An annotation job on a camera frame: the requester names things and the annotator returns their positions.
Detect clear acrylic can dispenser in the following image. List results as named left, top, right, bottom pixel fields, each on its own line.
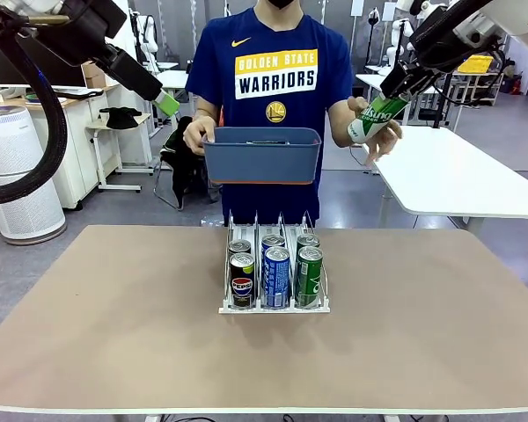
left=217, top=208, right=332, bottom=315

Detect right arm black cable sleeve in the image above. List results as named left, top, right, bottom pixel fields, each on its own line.
left=408, top=0, right=510, bottom=56

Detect wooden low shelf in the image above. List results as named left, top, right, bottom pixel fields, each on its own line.
left=448, top=69, right=505, bottom=106

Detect small white side table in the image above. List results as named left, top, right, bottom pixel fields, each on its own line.
left=85, top=113, right=154, bottom=194

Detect person in blue T-shirt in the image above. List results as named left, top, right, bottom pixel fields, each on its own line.
left=184, top=0, right=356, bottom=228

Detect arm black cable sleeve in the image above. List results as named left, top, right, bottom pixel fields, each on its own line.
left=0, top=8, right=70, bottom=207
left=408, top=0, right=510, bottom=56

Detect black cloth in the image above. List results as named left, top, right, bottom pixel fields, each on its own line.
left=99, top=106, right=143, bottom=130

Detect blue plastic bin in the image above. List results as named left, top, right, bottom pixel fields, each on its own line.
left=201, top=126, right=323, bottom=186

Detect yellow plastic crate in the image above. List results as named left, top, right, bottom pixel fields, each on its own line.
left=459, top=55, right=495, bottom=74

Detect black tripod pole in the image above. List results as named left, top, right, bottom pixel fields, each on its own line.
left=431, top=74, right=457, bottom=129

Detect white cylindrical air purifier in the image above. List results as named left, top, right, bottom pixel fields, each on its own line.
left=0, top=105, right=67, bottom=246

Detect white background table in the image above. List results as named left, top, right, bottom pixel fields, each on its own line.
left=355, top=72, right=445, bottom=124
left=144, top=69, right=194, bottom=128

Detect person's left hand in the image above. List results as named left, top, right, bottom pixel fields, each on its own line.
left=343, top=95, right=405, bottom=168

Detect left arm black cable sleeve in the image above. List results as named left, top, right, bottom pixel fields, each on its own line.
left=0, top=8, right=70, bottom=207

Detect black stand with round head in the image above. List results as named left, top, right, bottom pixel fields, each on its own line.
left=365, top=8, right=379, bottom=67

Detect person's left forearm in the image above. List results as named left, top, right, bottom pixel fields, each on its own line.
left=327, top=99, right=357, bottom=149

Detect black computer monitor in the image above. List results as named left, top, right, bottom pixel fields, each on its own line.
left=0, top=33, right=88, bottom=88

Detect black Pepsi can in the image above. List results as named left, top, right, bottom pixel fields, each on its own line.
left=229, top=252, right=256, bottom=308
left=227, top=238, right=252, bottom=257

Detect large white side table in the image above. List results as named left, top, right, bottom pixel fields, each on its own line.
left=350, top=125, right=528, bottom=234

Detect person's right hand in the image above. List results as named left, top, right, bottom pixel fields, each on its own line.
left=183, top=116, right=217, bottom=156

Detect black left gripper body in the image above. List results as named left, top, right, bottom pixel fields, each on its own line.
left=28, top=0, right=153, bottom=89

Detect black keyboard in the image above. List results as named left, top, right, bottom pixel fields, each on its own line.
left=56, top=87, right=105, bottom=100

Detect green white cider can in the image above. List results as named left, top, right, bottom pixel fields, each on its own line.
left=346, top=94, right=411, bottom=144

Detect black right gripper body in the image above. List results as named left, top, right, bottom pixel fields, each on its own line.
left=407, top=47, right=463, bottom=83

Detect person's right forearm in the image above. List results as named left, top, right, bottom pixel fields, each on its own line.
left=194, top=92, right=219, bottom=120

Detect dark clothes on chair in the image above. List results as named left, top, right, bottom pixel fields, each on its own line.
left=160, top=114, right=224, bottom=207

